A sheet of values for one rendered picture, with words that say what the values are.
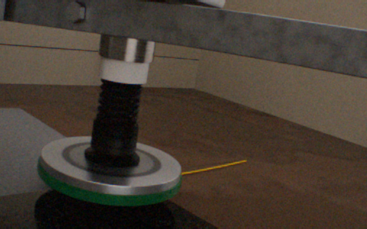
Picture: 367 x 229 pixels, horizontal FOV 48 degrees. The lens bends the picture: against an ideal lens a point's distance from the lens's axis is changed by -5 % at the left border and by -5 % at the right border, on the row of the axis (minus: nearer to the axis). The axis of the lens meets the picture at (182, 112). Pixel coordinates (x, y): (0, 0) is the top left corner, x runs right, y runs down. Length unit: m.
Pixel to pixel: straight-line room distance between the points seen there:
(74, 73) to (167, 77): 1.66
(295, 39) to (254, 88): 6.01
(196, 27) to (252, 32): 0.07
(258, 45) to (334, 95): 5.26
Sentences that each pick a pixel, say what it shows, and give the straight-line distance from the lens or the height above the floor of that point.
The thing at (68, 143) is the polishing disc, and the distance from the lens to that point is 0.70.
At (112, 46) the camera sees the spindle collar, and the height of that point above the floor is 1.03.
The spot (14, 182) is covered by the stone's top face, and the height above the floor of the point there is 0.80.
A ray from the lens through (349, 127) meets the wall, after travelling 5.64.
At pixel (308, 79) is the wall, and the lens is 5.94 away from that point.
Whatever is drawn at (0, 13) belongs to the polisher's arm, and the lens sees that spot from 0.67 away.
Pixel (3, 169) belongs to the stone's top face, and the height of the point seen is 0.80.
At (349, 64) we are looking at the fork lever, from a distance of 0.47.
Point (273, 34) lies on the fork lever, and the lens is 0.48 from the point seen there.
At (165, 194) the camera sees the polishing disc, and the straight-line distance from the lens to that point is 0.59.
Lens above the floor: 1.08
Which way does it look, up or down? 12 degrees down
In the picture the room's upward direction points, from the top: 10 degrees clockwise
